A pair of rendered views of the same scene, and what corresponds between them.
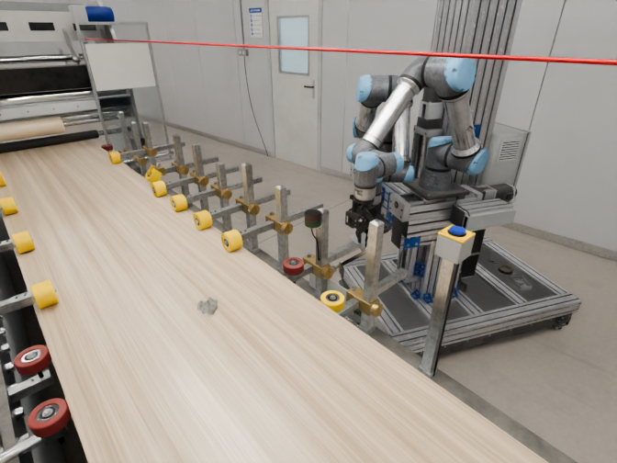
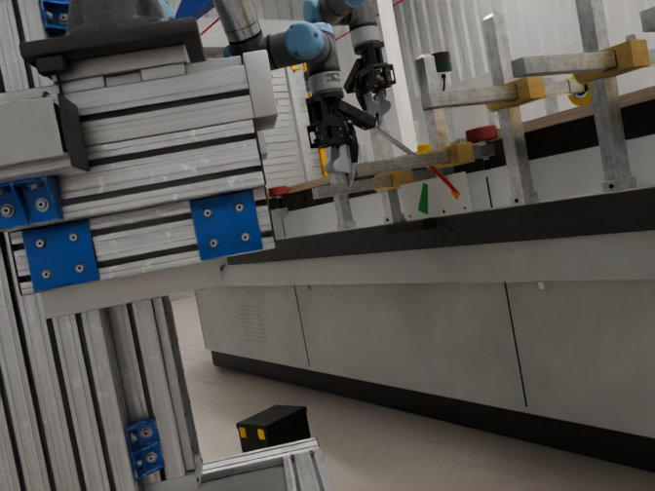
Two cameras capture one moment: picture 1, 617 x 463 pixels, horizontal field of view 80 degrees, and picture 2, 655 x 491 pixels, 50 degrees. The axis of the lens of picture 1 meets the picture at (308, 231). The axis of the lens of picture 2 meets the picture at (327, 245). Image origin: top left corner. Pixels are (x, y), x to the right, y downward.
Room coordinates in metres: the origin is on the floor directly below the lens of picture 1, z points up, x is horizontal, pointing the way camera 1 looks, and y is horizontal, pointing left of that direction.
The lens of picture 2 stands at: (3.07, -0.04, 0.76)
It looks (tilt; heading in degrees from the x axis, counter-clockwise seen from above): 2 degrees down; 191
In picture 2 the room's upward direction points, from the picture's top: 10 degrees counter-clockwise
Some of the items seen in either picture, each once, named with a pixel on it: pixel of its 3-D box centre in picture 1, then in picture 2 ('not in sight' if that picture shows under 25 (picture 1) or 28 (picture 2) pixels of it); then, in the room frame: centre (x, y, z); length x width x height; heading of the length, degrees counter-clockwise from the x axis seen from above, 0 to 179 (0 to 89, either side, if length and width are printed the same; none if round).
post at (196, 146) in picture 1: (201, 184); not in sight; (1.98, 0.61, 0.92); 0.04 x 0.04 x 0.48; 41
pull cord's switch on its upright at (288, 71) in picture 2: not in sight; (304, 140); (-1.42, -0.91, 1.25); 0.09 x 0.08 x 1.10; 41
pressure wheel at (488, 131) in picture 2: (293, 274); (483, 147); (1.19, 0.06, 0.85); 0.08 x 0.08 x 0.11
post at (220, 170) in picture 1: (225, 206); not in sight; (1.80, 0.44, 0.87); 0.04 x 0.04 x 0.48; 41
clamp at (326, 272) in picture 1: (317, 266); (448, 157); (1.25, -0.03, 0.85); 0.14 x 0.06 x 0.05; 41
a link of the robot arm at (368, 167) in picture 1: (366, 169); (359, 9); (1.19, -0.20, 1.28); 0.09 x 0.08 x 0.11; 126
